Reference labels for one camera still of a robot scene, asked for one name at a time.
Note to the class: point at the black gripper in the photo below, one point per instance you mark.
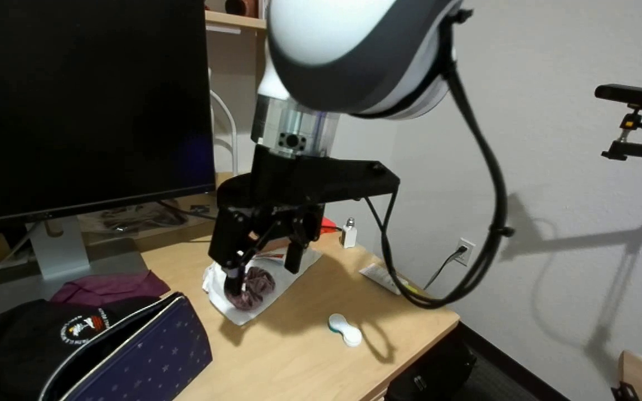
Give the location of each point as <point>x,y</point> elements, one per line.
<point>263,227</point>

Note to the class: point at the pink velvet hair scrunchie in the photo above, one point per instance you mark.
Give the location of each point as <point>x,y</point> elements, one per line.
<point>264,286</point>

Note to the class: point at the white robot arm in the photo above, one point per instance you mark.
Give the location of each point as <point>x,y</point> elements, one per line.
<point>336,37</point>

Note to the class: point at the orange cylinder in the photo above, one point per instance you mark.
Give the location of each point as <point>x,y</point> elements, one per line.
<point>328,227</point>

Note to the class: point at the small clear bottle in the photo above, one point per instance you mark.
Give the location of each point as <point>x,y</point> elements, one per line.
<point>349,236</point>

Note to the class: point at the small white oval case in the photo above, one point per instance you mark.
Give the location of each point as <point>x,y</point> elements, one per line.
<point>344,331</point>

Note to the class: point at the white desk lamp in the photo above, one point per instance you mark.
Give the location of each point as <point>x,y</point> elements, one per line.
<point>225,152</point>

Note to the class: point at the clear plastic bag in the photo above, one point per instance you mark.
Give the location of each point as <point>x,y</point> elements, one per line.
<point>144,216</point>

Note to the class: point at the dark blue box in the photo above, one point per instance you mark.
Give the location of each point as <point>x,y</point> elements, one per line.
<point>144,358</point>

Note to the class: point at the purple cloth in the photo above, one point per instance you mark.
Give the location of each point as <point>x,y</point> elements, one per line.
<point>113,289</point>

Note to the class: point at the wooden desk shelf unit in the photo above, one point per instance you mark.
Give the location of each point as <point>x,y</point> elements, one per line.
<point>234,18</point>

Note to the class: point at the black computer monitor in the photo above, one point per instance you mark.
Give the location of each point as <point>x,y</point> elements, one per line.
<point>78,97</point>

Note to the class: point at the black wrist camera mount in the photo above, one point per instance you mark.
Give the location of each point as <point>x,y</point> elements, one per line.
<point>323,174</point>

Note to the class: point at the white wall outlet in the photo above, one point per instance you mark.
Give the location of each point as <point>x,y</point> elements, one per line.
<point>468,250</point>

